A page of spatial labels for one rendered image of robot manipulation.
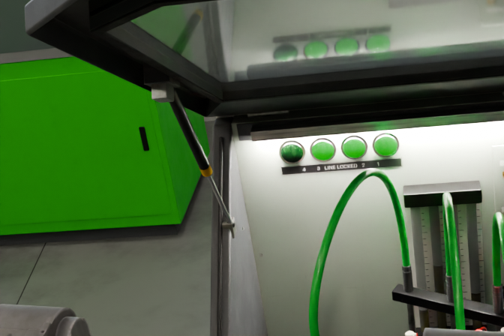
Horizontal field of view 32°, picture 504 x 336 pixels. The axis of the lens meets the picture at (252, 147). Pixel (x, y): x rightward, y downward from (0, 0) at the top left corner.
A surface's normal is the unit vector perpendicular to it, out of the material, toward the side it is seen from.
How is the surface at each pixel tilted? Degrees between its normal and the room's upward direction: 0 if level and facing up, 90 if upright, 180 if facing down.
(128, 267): 0
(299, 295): 90
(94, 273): 0
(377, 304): 90
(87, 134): 90
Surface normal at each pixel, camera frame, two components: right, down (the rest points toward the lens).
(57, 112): -0.14, 0.43
